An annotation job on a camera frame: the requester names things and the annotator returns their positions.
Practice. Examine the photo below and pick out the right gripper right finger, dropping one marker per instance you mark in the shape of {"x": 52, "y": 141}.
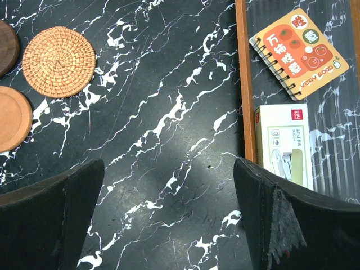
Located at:
{"x": 288, "y": 226}

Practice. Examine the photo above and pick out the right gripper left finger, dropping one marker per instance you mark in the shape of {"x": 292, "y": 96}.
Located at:
{"x": 44, "y": 225}

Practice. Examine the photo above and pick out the wooden shelf rack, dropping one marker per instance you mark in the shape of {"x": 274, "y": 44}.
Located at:
{"x": 333, "y": 109}

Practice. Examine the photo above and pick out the dark wood coaster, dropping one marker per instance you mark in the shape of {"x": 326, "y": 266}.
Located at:
{"x": 9, "y": 48}

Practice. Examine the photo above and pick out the light wood coaster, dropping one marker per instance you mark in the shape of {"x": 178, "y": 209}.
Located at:
{"x": 16, "y": 118}

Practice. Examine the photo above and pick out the orange spiral notebook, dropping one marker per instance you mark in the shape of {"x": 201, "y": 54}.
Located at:
{"x": 298, "y": 54}

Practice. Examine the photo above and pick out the white stapler box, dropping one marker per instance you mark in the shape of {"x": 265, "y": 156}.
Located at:
{"x": 283, "y": 144}

